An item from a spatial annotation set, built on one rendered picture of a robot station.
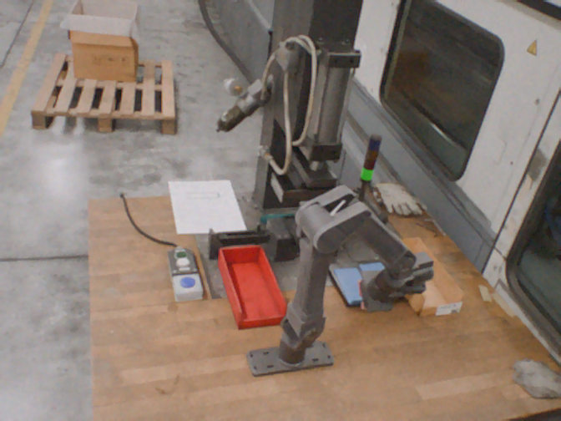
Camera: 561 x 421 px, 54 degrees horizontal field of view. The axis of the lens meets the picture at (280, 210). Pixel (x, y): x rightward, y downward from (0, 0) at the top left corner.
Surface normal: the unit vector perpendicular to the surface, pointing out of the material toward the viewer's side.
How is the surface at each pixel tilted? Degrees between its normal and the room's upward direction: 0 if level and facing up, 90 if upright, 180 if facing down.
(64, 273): 0
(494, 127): 90
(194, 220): 1
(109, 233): 0
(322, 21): 90
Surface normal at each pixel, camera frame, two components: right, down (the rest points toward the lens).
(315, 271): 0.36, 0.59
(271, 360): 0.13, -0.83
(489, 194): -0.96, 0.02
